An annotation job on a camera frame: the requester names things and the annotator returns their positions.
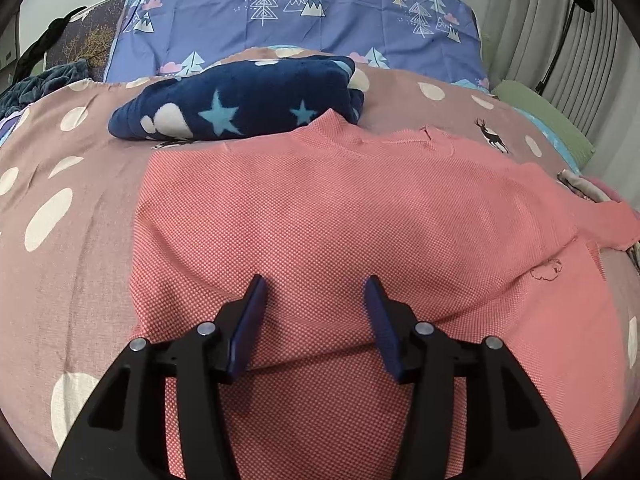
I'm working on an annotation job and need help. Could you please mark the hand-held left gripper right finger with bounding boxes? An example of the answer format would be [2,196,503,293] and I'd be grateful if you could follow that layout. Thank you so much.
[363,275,583,480]

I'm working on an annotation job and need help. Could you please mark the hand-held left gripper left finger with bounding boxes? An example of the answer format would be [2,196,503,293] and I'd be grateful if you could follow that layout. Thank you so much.
[51,274,268,480]

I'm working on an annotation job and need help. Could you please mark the pink knit sweater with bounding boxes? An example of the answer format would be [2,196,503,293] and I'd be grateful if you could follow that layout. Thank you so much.
[127,109,640,480]

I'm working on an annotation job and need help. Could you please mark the pink dotted bedsheet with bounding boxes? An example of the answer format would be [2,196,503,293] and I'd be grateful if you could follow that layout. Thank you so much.
[0,45,640,466]

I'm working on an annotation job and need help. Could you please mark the navy star print blanket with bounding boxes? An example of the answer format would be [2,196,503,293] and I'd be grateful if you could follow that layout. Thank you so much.
[108,55,368,142]

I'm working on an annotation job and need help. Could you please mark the green pillow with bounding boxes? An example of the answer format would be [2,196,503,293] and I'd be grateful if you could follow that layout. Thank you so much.
[492,79,596,171]

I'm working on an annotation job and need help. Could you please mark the purple tree print pillow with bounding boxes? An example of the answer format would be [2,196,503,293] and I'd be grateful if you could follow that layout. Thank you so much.
[105,0,491,92]

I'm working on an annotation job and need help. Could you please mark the grey-blue fleece blanket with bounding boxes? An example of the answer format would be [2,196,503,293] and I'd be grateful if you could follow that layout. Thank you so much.
[0,59,96,116]

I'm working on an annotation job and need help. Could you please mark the dark printed panel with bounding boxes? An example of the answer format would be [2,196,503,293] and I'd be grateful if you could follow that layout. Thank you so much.
[47,0,128,83]

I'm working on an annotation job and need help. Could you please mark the grey curtain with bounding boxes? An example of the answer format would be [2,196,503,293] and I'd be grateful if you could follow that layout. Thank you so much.
[480,0,640,201]

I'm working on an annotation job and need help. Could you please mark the dark clothing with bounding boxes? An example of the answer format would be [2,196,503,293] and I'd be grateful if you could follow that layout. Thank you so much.
[15,6,88,86]

